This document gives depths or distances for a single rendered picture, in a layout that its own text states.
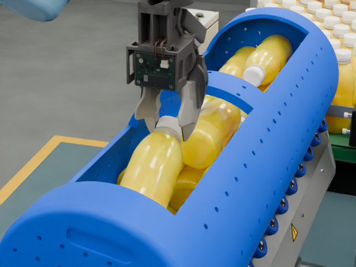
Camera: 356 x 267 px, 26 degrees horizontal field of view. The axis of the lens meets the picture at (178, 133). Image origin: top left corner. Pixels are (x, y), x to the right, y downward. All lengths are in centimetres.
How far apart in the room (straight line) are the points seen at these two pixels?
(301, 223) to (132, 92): 295
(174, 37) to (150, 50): 5
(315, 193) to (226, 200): 67
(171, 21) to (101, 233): 28
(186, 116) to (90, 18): 478
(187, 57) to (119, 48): 413
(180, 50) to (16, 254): 32
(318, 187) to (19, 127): 258
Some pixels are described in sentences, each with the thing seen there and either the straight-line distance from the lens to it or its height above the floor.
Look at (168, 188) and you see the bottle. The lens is 101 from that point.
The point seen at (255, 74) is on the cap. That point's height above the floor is 116.
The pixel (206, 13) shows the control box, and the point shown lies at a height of 110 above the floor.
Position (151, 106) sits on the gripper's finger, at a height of 126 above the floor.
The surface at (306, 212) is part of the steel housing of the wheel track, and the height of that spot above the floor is 87.
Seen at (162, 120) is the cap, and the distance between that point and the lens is 106.
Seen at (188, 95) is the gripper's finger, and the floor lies 129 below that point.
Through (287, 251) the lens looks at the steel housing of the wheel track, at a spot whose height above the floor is 87.
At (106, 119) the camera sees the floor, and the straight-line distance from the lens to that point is 409.
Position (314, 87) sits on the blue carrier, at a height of 115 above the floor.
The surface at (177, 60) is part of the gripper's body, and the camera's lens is 96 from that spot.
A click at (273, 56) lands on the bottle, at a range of 153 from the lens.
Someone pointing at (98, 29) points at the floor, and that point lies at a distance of 554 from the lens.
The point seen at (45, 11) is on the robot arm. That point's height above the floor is 142.
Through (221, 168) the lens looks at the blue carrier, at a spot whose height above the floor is 120.
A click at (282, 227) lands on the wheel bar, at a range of 144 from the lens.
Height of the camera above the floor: 169
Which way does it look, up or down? 26 degrees down
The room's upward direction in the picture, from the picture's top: straight up
